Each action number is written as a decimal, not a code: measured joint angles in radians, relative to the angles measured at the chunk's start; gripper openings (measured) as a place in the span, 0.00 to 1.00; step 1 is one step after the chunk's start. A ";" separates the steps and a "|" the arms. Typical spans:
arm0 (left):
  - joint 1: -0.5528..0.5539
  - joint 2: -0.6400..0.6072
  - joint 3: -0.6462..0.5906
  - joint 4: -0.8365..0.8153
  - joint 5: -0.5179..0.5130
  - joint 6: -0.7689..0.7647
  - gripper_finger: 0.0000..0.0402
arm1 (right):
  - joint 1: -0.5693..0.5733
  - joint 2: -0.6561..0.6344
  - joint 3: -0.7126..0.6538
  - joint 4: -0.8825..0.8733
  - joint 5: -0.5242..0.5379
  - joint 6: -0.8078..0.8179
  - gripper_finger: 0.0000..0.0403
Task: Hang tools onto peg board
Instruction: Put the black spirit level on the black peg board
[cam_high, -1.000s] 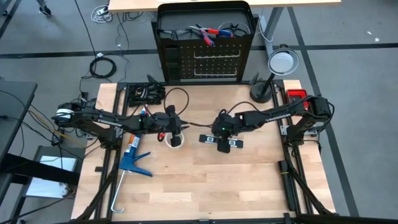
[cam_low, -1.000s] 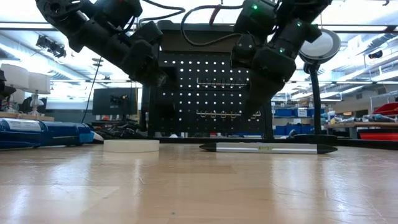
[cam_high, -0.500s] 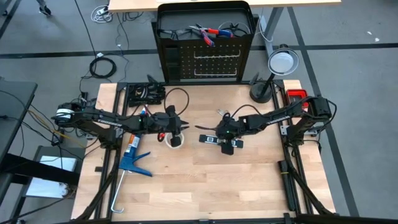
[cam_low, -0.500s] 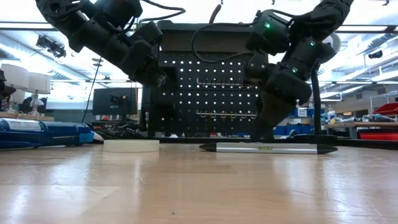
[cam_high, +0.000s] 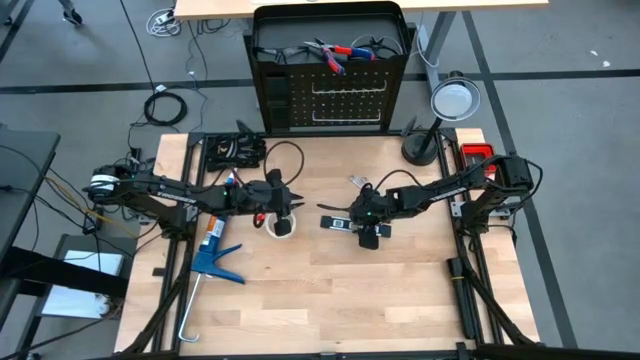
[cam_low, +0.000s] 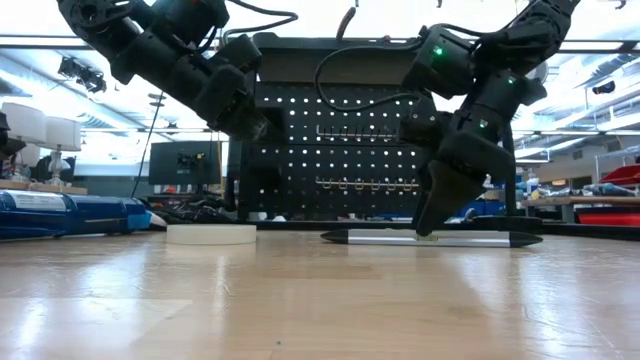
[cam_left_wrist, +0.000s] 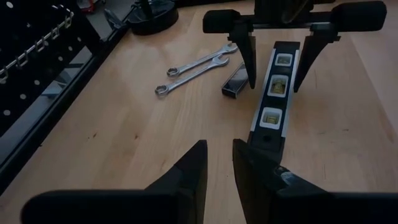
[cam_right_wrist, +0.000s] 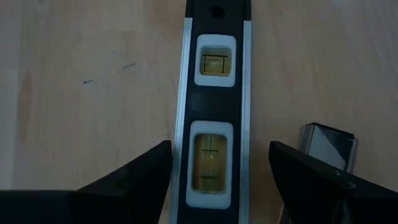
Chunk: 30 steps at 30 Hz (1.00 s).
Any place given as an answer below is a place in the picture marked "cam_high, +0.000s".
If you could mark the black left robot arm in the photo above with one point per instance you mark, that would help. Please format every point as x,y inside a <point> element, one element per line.
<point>170,195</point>

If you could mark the black pegboard bin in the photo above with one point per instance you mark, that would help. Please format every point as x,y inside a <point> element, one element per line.
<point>277,89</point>
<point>280,116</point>

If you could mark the white masking tape roll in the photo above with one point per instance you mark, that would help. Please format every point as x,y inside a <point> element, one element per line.
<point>270,231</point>

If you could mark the blue caulking gun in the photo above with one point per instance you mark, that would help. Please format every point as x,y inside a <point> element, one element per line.
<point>207,262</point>

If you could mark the light wooden desk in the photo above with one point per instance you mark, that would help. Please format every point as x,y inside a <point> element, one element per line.
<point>450,7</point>

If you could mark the silver pegboard hook rail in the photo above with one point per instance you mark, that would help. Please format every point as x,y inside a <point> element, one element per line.
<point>345,120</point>
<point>350,91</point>

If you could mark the black pegboard cart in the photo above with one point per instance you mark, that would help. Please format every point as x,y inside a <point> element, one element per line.
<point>300,25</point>

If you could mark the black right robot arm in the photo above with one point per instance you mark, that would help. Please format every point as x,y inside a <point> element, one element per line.
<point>440,192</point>

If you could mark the black metal rig frame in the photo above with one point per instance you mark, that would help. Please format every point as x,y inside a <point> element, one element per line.
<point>550,353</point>

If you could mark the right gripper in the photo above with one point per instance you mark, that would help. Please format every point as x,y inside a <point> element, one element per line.
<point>372,207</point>

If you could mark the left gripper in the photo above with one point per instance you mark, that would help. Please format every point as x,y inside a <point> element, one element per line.
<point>265,197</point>

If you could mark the black metal floor beam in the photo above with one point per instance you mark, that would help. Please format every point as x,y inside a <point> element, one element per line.
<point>60,272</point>

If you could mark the black spirit level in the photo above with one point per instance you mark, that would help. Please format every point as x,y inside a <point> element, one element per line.
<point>340,224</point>

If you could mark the silver combination wrench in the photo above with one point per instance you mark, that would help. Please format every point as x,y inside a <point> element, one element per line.
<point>357,181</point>

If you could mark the black power adapter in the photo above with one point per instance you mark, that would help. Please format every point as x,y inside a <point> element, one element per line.
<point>90,226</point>

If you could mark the black folded tripod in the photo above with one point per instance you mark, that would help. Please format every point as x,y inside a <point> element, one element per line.
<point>462,300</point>

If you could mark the person's foot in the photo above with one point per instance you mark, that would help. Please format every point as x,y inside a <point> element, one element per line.
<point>74,18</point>

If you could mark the black desk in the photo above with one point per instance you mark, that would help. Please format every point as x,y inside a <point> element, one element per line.
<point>20,175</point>

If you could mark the red plastic tab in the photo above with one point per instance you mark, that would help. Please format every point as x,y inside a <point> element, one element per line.
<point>258,220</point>

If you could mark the white flat panel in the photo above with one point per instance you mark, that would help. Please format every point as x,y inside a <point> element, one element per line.
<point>80,305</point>

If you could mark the red plastic box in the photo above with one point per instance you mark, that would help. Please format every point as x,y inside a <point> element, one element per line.
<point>475,152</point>

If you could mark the black desk lamp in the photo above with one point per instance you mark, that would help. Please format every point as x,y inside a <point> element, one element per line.
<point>455,97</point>

